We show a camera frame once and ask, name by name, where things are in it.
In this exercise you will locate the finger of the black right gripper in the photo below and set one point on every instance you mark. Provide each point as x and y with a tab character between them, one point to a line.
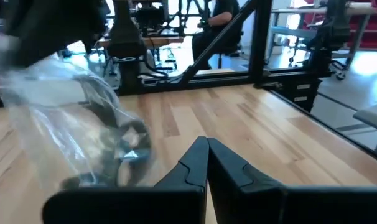
36	49

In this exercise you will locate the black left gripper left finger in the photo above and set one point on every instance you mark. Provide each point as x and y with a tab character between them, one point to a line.
129	207

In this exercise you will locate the black labelled control box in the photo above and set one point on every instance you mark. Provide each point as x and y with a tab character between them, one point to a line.
300	93

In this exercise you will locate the gray metal table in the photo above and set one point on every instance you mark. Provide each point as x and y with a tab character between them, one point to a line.
356	40

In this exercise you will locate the clear plastic zip bag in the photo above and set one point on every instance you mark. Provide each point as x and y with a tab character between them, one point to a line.
67	140

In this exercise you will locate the black office chair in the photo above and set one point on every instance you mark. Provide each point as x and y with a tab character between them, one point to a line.
229	49

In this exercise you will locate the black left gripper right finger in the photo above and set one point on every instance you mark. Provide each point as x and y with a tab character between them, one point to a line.
285	207

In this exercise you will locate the wooden background table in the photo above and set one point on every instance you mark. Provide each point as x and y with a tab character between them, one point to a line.
157	40

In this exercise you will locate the person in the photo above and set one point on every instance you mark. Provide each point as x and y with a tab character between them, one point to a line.
219	18

